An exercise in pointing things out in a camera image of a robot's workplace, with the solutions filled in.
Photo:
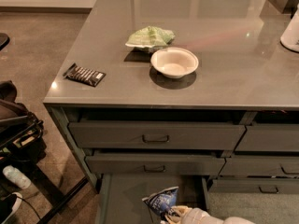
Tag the middle left grey drawer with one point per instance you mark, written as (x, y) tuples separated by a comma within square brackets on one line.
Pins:
[(174, 162)]

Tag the blue chip bag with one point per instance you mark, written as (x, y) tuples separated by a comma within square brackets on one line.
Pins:
[(161, 203)]

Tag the clear plastic bottle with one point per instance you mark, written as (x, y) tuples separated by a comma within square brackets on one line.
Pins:
[(15, 176)]

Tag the white paper bowl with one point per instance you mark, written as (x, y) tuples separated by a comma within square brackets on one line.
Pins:
[(174, 62)]

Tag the green chip bag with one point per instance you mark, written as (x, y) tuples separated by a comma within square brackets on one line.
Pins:
[(150, 37)]

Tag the top left grey drawer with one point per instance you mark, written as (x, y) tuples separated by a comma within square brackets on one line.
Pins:
[(160, 129)]

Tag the black snack bar wrapper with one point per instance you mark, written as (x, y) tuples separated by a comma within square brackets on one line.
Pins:
[(83, 75)]

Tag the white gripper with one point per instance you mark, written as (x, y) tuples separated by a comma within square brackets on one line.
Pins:
[(199, 216)]

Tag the grey drawer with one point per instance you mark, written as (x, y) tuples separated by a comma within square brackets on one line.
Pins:
[(261, 166), (174, 162), (272, 131), (160, 129), (255, 185)]

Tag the grey counter cabinet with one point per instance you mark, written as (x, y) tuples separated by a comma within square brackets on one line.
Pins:
[(242, 67)]

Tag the bottom right grey drawer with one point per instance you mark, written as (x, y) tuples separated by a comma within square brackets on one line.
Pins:
[(255, 185)]

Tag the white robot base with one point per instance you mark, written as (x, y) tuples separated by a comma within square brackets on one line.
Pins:
[(290, 37)]

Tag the top right grey drawer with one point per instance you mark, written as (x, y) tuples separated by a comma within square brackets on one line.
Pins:
[(272, 131)]

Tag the middle right grey drawer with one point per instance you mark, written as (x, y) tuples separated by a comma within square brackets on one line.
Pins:
[(261, 166)]

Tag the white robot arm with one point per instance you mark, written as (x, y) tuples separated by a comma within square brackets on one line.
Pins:
[(230, 220)]

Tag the bottom left open drawer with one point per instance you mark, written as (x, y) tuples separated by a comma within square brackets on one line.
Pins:
[(121, 196)]

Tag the white bucket with cable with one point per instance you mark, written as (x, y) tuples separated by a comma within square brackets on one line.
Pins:
[(9, 206)]

